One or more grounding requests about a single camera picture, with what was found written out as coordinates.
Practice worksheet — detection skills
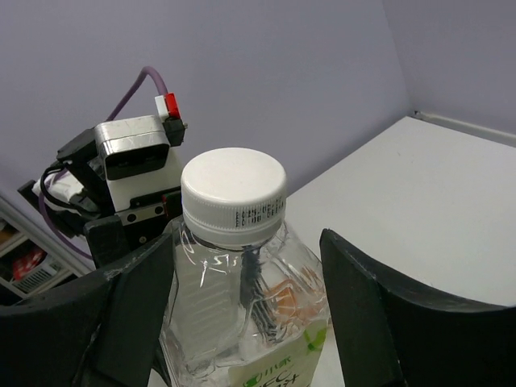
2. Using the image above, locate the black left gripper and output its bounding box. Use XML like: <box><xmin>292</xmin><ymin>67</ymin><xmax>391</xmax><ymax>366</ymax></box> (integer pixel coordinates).
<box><xmin>56</xmin><ymin>128</ymin><xmax>181</xmax><ymax>265</ymax></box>

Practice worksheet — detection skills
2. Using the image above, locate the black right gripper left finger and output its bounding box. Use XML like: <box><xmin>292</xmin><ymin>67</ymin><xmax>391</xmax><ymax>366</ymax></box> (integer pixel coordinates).
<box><xmin>1</xmin><ymin>235</ymin><xmax>174</xmax><ymax>386</ymax></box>

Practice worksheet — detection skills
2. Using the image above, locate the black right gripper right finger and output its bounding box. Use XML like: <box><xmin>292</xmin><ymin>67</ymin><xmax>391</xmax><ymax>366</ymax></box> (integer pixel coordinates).
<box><xmin>319</xmin><ymin>229</ymin><xmax>515</xmax><ymax>386</ymax></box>

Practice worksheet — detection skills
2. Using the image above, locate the clear bottle beige label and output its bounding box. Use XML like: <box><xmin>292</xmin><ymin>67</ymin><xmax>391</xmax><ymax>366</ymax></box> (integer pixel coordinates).
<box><xmin>160</xmin><ymin>148</ymin><xmax>330</xmax><ymax>386</ymax></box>

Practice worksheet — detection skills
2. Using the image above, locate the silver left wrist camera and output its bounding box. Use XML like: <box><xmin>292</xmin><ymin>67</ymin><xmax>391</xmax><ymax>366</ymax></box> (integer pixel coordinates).
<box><xmin>94</xmin><ymin>115</ymin><xmax>182</xmax><ymax>212</ymax></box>

